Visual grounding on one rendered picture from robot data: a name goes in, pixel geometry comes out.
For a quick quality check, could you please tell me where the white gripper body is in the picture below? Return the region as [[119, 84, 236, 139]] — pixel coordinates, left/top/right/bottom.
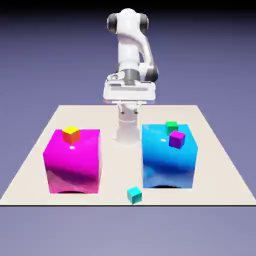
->
[[102, 80, 157, 105]]

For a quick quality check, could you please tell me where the small green cube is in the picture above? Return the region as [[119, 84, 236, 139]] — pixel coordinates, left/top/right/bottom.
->
[[165, 120, 179, 136]]

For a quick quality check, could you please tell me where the small purple cube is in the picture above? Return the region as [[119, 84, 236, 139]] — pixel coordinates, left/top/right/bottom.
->
[[168, 130, 186, 150]]

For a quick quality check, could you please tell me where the small orange cube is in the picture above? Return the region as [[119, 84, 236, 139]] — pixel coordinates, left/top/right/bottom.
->
[[61, 125, 81, 145]]

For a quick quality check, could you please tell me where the small teal cube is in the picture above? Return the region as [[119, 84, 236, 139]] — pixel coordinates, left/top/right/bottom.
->
[[126, 186, 143, 205]]

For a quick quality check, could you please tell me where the large blue box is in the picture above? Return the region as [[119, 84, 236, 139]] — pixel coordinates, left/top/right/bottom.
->
[[141, 123, 199, 189]]

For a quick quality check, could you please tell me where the large magenta box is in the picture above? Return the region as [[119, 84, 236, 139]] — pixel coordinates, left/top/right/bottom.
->
[[42, 128, 101, 195]]

